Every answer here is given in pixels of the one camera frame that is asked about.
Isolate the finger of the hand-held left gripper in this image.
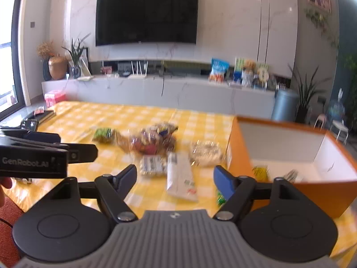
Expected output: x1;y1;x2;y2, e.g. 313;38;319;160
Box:
60;142;99;164
0;128;62;147

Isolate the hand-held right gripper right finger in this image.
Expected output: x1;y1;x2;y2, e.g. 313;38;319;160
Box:
213;165;307;222

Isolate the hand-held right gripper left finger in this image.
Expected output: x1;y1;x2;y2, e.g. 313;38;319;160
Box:
42;164;139;222

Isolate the green raisin packet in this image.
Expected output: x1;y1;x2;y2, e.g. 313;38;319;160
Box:
91;127;115;144

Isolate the puffed rice cake packet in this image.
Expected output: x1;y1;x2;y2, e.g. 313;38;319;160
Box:
189;140;224;168

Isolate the long white snack packet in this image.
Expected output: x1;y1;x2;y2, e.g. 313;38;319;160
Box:
166;152;199;203

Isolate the orange cardboard box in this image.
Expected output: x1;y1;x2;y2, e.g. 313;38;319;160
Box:
225;116;357;219

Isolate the person's left hand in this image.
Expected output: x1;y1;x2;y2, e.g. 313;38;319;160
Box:
0;176;13;205

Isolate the small black gadget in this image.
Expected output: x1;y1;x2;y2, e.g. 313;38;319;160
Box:
21;119;39;132

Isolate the dark flat tray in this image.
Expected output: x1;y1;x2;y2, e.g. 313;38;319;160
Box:
33;109;57;124

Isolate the clear brown snack packet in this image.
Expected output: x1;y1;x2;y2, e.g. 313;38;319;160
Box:
114;131;133;153

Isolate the yellow checkered tablecloth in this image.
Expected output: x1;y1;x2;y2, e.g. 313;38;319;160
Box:
0;100;357;268

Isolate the candy bottle with red cap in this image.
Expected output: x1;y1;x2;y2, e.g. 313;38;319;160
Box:
130;134;177;156

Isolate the yellow green snack packet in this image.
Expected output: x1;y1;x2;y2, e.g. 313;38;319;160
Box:
252;166;270;182

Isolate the pink box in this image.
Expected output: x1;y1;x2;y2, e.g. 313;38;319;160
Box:
44;89;66;108

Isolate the colourful snack packet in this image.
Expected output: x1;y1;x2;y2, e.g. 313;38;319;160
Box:
149;122;179;138

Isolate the silver snack packet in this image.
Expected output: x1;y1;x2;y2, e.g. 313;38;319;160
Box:
281;169;305;184

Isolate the gold vase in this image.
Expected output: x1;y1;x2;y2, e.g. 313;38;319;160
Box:
48;56;68;80

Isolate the dried flower bunch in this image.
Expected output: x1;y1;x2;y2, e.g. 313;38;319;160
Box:
37;41;57;61

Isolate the green plant in glass vase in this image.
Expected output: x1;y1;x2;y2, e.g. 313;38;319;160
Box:
62;33;91;79

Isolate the white marble television cabinet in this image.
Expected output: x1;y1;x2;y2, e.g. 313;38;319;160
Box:
41;74;276;119

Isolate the white router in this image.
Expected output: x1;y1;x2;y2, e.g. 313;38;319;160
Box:
127;59;149;79

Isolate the grey trash can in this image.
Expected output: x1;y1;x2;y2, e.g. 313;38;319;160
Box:
271;88;299;122

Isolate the teddy bear bouquet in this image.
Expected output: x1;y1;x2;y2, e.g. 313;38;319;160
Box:
241;59;257;88

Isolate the blue snack bag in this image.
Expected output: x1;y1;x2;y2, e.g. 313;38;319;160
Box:
209;58;230;83

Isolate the small white stool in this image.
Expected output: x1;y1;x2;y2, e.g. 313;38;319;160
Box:
313;114;328;129
331;119;350;142

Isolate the green printed box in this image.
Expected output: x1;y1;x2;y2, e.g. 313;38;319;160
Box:
233;57;246;80

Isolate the tall potted plant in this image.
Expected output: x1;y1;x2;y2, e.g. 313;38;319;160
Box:
287;64;327;124

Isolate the blue water jug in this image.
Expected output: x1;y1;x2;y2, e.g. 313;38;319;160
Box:
327;89;347;124

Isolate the hanging vine plant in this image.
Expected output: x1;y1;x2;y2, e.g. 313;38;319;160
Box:
304;7;340;48

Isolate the window frame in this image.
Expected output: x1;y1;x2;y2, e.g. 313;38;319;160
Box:
0;0;27;115

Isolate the black wall television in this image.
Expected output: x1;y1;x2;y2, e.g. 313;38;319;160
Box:
95;0;199;47

